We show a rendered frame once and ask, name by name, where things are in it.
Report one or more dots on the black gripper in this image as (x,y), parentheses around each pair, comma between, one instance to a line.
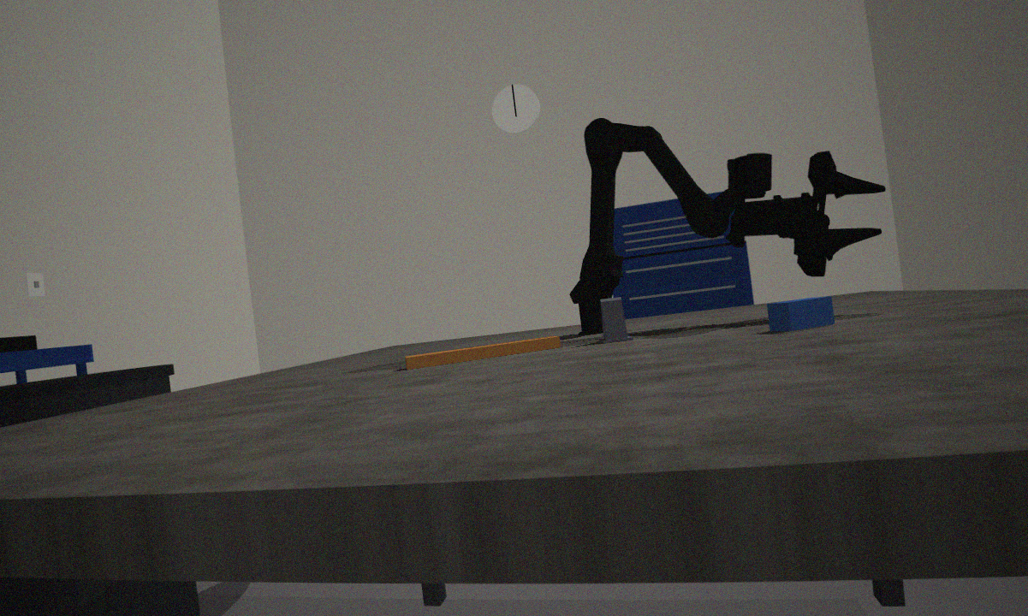
(799,215)

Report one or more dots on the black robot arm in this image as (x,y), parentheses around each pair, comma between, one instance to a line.
(749,176)

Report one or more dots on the orange bar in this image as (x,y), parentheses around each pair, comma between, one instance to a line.
(480,352)

